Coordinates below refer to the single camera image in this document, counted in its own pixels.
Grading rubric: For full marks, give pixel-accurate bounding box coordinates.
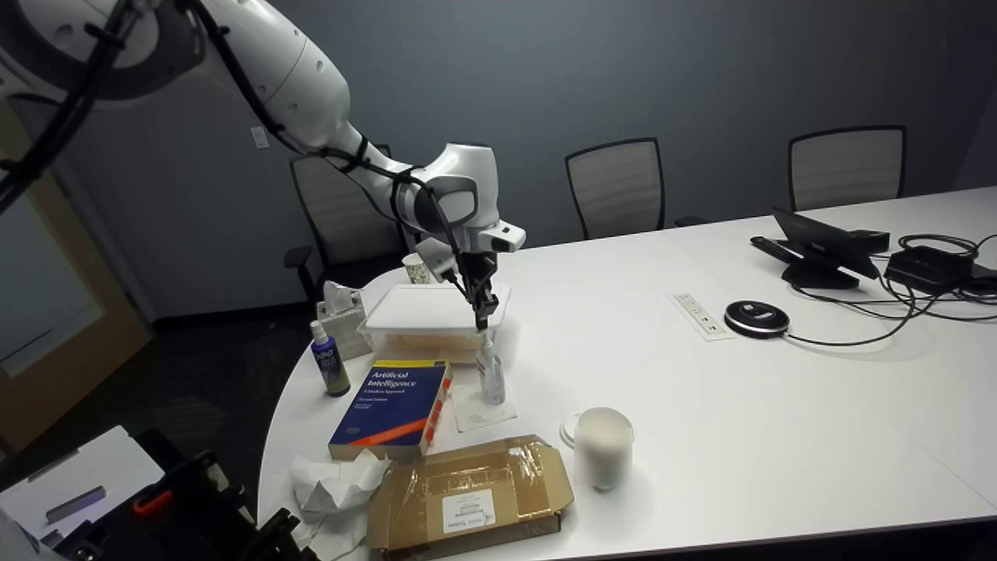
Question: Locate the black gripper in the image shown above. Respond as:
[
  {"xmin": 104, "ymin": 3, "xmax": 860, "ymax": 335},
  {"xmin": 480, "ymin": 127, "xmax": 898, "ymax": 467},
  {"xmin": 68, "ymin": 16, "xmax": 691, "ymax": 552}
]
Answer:
[{"xmin": 451, "ymin": 242, "xmax": 504, "ymax": 335}]

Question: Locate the white flat box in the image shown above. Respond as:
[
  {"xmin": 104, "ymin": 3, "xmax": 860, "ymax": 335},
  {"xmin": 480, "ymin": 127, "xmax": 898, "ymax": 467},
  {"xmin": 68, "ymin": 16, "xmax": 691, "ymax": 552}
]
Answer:
[{"xmin": 364, "ymin": 282, "xmax": 514, "ymax": 369}]

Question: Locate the printed paper cup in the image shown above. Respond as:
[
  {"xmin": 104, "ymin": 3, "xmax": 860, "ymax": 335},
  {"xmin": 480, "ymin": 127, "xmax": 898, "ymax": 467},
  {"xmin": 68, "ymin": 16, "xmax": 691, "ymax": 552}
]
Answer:
[
  {"xmin": 577, "ymin": 406, "xmax": 640, "ymax": 494},
  {"xmin": 398, "ymin": 248, "xmax": 430, "ymax": 286}
]

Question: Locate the orange pen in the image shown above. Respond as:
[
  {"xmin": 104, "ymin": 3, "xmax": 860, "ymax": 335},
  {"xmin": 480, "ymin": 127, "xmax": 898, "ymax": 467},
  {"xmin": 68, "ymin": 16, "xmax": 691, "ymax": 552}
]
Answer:
[{"xmin": 419, "ymin": 369, "xmax": 458, "ymax": 451}]

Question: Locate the grey marbled tissue box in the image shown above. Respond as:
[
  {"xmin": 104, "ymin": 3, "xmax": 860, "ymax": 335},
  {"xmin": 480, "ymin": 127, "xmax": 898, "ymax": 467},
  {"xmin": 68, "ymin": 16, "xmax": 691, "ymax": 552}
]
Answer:
[{"xmin": 314, "ymin": 278, "xmax": 373, "ymax": 360}]

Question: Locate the blue book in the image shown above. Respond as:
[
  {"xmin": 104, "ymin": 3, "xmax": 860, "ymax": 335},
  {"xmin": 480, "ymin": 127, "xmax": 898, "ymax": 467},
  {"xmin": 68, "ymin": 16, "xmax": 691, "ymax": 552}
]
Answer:
[{"xmin": 327, "ymin": 355, "xmax": 455, "ymax": 463}]

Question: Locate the blue bottle with black cap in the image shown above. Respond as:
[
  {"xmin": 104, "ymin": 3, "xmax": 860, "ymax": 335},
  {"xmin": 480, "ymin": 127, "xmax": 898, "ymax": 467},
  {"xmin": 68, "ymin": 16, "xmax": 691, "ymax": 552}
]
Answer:
[{"xmin": 309, "ymin": 319, "xmax": 357, "ymax": 399}]

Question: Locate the mesh office chair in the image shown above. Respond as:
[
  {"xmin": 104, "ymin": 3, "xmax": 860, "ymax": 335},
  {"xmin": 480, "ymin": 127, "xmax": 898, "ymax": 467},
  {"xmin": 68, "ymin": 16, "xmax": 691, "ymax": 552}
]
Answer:
[
  {"xmin": 562, "ymin": 133, "xmax": 671, "ymax": 241},
  {"xmin": 785, "ymin": 123, "xmax": 909, "ymax": 214},
  {"xmin": 283, "ymin": 152, "xmax": 419, "ymax": 305}
]

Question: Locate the flat cardboard box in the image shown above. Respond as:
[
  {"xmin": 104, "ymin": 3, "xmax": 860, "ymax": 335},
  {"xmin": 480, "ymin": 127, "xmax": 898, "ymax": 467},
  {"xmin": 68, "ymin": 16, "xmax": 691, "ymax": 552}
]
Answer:
[{"xmin": 364, "ymin": 434, "xmax": 577, "ymax": 559}]

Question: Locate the white remote control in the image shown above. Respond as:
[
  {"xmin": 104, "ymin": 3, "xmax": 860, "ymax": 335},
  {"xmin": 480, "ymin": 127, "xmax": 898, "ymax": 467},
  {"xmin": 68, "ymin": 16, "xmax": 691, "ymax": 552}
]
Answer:
[{"xmin": 671, "ymin": 290, "xmax": 726, "ymax": 340}]

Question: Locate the crumpled white cloth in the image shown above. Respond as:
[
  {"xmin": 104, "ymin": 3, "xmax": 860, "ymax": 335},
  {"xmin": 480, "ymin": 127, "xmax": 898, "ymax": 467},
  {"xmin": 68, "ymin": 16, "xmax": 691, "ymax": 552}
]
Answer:
[{"xmin": 288, "ymin": 447, "xmax": 394, "ymax": 523}]

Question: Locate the round black puck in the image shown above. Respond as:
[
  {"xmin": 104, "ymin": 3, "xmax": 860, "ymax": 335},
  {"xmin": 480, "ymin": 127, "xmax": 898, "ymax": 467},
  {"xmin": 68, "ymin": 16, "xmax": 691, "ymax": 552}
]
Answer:
[{"xmin": 721, "ymin": 295, "xmax": 796, "ymax": 340}]

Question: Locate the black conference phone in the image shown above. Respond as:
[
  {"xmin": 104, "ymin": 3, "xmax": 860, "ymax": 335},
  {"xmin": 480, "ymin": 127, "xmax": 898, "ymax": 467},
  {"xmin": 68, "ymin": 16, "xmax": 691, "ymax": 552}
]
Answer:
[{"xmin": 748, "ymin": 208, "xmax": 895, "ymax": 294}]

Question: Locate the white board sheet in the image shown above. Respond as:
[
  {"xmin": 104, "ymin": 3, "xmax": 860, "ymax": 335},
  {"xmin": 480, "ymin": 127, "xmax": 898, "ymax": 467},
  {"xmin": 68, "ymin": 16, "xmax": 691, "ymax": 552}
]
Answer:
[{"xmin": 0, "ymin": 420, "xmax": 170, "ymax": 541}]

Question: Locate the black device box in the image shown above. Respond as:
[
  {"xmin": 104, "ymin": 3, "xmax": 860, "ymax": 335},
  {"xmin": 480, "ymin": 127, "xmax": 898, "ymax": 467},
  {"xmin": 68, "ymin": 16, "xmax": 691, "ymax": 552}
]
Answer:
[{"xmin": 881, "ymin": 231, "xmax": 997, "ymax": 295}]

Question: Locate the grey marker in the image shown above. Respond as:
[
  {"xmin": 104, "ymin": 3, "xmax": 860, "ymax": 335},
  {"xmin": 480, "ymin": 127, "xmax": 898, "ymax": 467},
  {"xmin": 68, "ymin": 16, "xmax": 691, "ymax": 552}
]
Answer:
[{"xmin": 43, "ymin": 482, "xmax": 109, "ymax": 526}]

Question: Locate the black cable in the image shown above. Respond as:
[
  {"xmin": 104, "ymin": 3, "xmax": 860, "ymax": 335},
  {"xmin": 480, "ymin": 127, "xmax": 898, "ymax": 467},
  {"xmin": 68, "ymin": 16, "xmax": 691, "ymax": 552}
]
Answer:
[{"xmin": 791, "ymin": 231, "xmax": 997, "ymax": 353}]

